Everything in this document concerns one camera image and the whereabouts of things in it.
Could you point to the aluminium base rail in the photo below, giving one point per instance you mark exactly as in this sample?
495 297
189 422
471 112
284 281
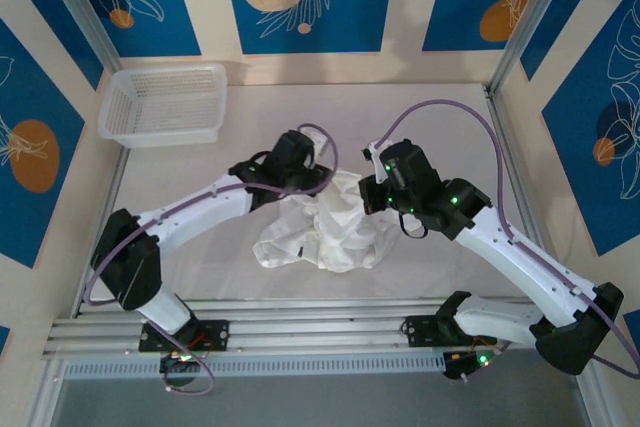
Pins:
310 332

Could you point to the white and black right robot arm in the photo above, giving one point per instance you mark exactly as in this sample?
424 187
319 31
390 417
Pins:
500 252

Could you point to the white perforated plastic basket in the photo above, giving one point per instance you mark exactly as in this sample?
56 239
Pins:
160 102

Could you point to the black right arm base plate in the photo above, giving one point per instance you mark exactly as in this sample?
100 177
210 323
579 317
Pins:
420 329

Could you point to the aluminium left table rail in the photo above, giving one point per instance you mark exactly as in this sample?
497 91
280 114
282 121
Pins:
107 207

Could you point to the aluminium right frame post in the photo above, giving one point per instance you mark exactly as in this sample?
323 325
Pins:
535 7

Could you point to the aluminium left frame post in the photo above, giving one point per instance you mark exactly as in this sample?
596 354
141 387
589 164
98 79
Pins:
80 2

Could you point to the aluminium frame post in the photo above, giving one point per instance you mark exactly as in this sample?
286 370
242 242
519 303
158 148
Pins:
80 2
535 7

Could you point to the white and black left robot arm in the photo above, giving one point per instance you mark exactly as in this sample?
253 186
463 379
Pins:
200 207

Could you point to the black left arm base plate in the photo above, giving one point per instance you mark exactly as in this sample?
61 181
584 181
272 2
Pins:
215 334

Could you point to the aluminium table rail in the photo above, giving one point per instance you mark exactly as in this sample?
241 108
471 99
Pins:
515 172
107 207

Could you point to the white t-shirt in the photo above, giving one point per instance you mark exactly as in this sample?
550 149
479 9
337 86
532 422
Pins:
340 237

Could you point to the aluminium right table rail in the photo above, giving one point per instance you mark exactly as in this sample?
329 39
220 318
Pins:
515 172

